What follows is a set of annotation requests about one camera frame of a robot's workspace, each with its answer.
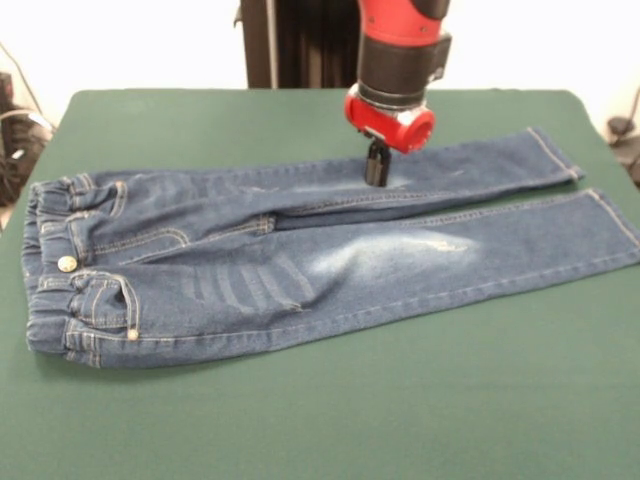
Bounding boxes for black round stand base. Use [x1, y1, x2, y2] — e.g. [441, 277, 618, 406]
[606, 84, 640, 189]

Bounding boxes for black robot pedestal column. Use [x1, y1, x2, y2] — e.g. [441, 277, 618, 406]
[232, 0, 366, 90]

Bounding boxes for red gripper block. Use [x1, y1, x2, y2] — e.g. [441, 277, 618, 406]
[343, 84, 436, 189]

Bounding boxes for blue denim jeans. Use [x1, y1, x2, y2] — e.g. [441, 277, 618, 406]
[22, 125, 640, 370]

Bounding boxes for dark green table cloth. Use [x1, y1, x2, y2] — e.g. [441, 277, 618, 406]
[0, 88, 640, 480]

